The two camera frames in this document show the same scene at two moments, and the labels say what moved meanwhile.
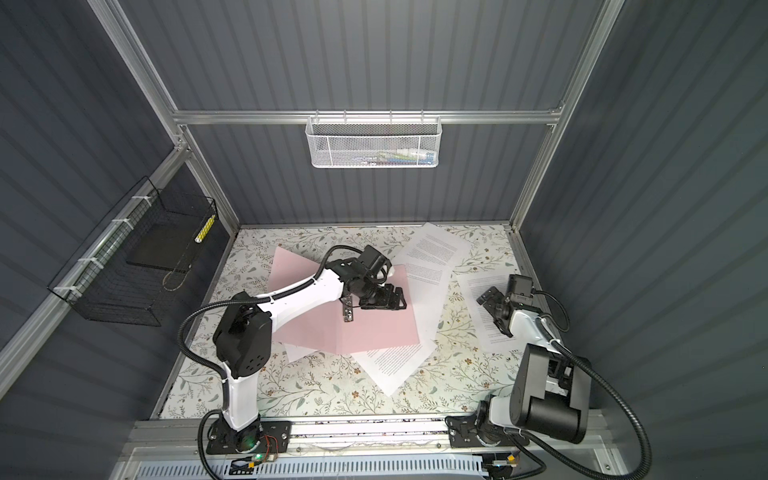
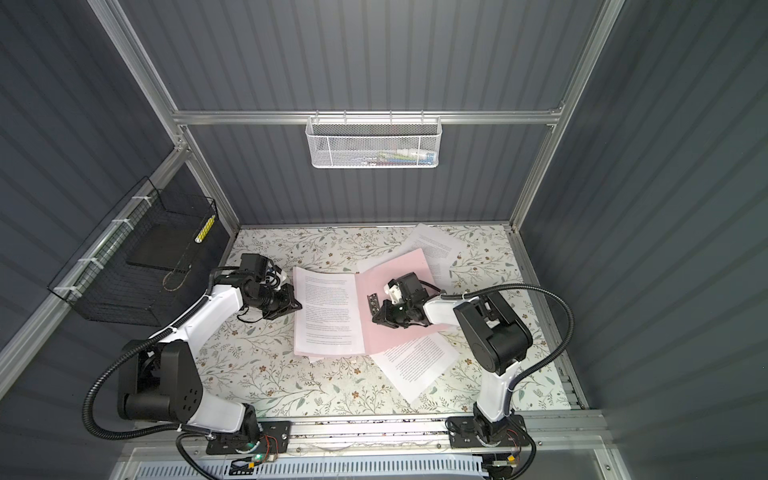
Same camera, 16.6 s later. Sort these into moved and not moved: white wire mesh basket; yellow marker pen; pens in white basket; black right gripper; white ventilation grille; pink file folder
Moved: black right gripper; pink file folder
Not moved: pens in white basket; yellow marker pen; white wire mesh basket; white ventilation grille
